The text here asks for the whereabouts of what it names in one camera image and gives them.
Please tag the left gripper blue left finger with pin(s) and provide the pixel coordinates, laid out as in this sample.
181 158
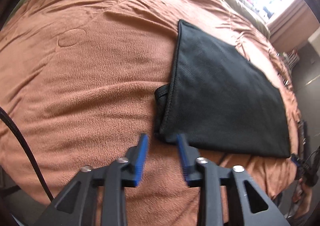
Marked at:
139 158

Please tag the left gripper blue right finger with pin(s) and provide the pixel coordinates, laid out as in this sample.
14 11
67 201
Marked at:
185 158

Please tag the stack of folded dark clothes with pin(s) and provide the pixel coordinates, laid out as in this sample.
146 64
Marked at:
304 141

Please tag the right pink curtain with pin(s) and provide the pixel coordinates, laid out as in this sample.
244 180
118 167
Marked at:
292 27

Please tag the orange-brown fleece blanket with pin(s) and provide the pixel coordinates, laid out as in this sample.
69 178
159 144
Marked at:
78 76

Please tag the black sleeveless shirt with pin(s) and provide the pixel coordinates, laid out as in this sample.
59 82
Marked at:
219 100

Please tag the person's right hand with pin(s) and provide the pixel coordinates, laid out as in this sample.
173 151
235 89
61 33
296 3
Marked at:
304 198

